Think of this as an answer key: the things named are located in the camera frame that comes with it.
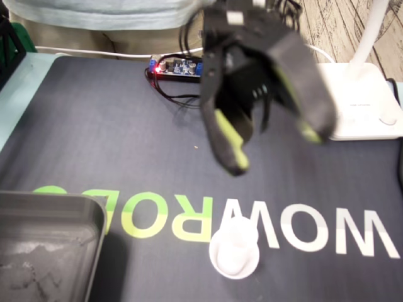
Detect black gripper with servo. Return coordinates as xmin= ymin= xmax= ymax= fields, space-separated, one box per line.
xmin=200 ymin=27 xmax=336 ymax=177

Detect white lamp base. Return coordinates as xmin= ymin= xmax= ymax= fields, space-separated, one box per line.
xmin=314 ymin=0 xmax=403 ymax=142

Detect blue circuit board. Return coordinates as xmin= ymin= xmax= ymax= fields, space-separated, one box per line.
xmin=147 ymin=54 xmax=205 ymax=84

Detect white round base cup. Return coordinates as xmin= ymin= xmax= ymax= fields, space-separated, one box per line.
xmin=208 ymin=225 xmax=261 ymax=280

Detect dark grey WOWROBO mat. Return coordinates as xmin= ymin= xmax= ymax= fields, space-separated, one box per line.
xmin=0 ymin=55 xmax=403 ymax=302

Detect person in light blue shirt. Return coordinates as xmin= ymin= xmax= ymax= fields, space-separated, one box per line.
xmin=6 ymin=0 xmax=218 ymax=60

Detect green box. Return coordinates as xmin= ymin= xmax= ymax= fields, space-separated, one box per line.
xmin=9 ymin=22 xmax=36 ymax=53

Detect black plastic tray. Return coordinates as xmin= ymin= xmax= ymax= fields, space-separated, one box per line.
xmin=0 ymin=190 xmax=107 ymax=302

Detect thin black board wires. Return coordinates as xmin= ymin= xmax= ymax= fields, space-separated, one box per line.
xmin=144 ymin=55 xmax=205 ymax=110

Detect white cable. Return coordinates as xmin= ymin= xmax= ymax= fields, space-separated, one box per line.
xmin=34 ymin=42 xmax=335 ymax=64

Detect black frame stand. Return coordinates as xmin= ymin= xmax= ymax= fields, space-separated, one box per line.
xmin=0 ymin=11 xmax=26 ymax=91

